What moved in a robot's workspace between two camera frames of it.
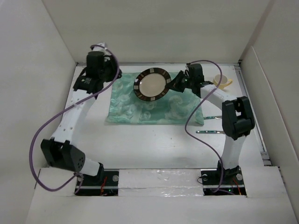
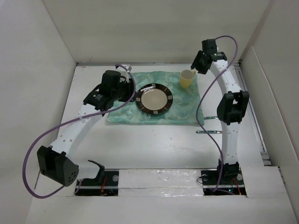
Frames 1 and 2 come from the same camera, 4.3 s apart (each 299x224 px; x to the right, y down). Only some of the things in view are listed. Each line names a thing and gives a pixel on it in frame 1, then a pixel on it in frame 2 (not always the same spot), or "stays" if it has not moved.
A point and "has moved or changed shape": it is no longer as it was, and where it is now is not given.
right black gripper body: x=181 y=81 to x=199 y=63
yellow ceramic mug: x=224 y=82 has moved or changed shape
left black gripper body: x=110 y=71 to x=125 y=91
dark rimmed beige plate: x=150 y=85 to x=154 y=98
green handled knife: x=217 y=117 stays
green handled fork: x=222 y=132 stays
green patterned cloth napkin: x=126 y=106 stays
